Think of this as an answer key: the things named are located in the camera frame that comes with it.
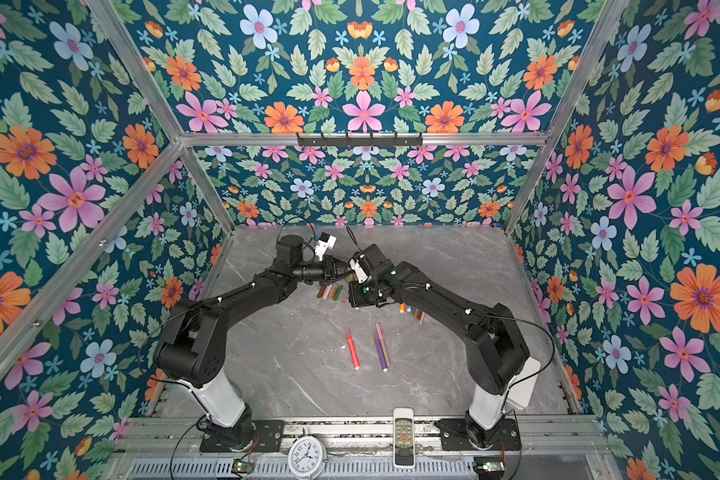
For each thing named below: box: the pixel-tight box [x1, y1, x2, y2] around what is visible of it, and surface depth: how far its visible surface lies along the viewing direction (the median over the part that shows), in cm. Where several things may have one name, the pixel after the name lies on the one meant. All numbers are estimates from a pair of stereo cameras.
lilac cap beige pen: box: [376, 322, 391, 366], surface depth 92 cm
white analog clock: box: [288, 436, 329, 480], surface depth 69 cm
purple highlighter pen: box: [374, 330, 389, 373], surface depth 89 cm
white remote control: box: [393, 408, 416, 469], surface depth 73 cm
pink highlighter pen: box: [347, 333, 361, 370], surface depth 88 cm
